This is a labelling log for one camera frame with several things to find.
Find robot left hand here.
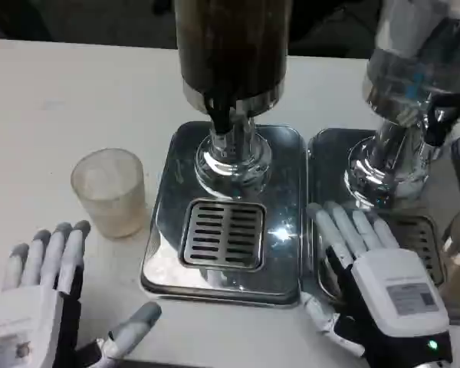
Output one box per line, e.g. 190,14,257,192
0,219,163,368

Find black dispenser tap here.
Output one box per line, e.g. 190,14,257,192
202,96,235,136
420,93,460,147

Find clear empty drink dispenser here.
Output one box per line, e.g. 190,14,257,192
342,0,460,211

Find drink dispenser with dark drink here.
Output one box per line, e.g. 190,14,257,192
173,0,291,200

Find steel drip tray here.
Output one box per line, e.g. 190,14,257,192
139,121,308,308
300,127,460,310

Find clear ribbed glass cup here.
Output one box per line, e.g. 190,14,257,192
70,147,147,241

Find steel slotted tray grid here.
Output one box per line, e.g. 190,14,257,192
179,198,268,272
383,214,446,287

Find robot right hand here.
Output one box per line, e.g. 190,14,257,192
300,200,455,368

